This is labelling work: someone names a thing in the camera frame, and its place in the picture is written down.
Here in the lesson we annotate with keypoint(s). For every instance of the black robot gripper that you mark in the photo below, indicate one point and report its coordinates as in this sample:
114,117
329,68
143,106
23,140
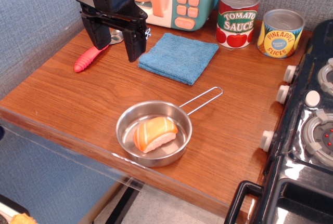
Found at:
124,15

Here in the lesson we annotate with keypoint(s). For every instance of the red handled metal spoon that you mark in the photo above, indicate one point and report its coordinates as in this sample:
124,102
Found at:
87,58

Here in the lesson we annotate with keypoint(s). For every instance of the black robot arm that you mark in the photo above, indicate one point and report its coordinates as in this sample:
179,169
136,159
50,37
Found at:
99,16

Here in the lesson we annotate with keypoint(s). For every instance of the blue folded cloth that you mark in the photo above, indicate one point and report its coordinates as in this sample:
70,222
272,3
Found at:
178,58

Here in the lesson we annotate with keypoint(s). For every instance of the salmon sushi toy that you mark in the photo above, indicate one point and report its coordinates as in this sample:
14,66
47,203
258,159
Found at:
154,133

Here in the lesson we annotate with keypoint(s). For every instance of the small steel pan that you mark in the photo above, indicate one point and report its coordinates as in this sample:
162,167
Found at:
144,111

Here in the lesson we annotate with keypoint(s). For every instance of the tomato sauce can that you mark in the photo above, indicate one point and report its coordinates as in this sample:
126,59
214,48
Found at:
235,22

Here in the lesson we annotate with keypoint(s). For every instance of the clear acrylic table guard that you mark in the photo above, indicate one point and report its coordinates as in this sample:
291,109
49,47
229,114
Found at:
119,162

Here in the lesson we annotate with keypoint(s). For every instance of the pineapple slices can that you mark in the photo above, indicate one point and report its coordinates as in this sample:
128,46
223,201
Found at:
280,33

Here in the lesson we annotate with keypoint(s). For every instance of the white stove knob middle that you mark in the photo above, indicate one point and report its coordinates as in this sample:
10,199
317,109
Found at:
282,93

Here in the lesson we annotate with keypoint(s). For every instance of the white stove knob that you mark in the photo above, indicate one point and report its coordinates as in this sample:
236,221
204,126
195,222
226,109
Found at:
289,73
266,140
282,93

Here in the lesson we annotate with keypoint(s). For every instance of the white stove knob top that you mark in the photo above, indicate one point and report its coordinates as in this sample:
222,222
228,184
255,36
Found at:
289,73

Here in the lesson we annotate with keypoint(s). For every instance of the white stove knob bottom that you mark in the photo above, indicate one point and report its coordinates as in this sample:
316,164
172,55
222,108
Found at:
266,140

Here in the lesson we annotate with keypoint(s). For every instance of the orange fuzzy object corner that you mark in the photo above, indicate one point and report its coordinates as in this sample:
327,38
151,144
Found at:
22,219

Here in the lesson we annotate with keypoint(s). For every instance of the black toy stove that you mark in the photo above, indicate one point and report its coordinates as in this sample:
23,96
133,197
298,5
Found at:
297,186

